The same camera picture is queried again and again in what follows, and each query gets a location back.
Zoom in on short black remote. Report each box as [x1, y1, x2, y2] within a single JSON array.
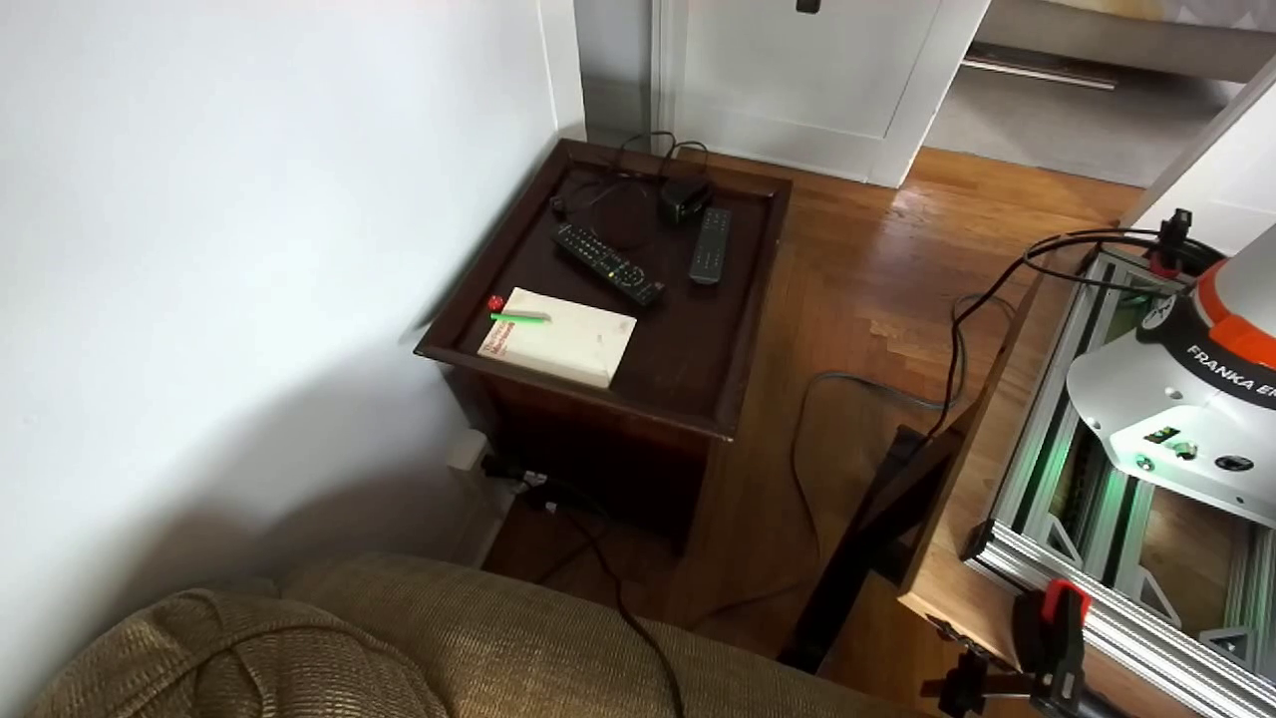
[[685, 198, 737, 291]]

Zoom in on long black remote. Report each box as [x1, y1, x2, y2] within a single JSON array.
[[549, 216, 670, 313]]

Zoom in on dark wooden side table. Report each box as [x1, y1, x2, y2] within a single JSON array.
[[412, 135, 796, 550]]

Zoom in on white book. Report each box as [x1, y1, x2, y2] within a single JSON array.
[[475, 283, 644, 393]]

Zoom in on black power strip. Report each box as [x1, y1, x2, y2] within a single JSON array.
[[479, 449, 590, 518]]

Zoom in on black leaning board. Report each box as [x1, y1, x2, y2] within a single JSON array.
[[775, 417, 967, 672]]

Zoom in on beige fabric couch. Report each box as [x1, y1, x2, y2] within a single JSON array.
[[24, 555, 923, 718]]

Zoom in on orange black clamp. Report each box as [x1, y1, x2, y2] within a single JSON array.
[[923, 579, 1101, 718]]

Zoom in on red black clamp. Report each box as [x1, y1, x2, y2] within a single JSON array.
[[1150, 204, 1218, 285]]

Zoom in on black looped floor cable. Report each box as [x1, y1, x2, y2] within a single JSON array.
[[784, 368, 967, 547]]

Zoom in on black cable over couch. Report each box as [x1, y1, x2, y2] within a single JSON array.
[[527, 485, 691, 718]]

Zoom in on black cable at stand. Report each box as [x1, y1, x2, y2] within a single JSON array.
[[929, 226, 1166, 445]]

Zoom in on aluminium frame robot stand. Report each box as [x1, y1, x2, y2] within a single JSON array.
[[961, 244, 1276, 718]]

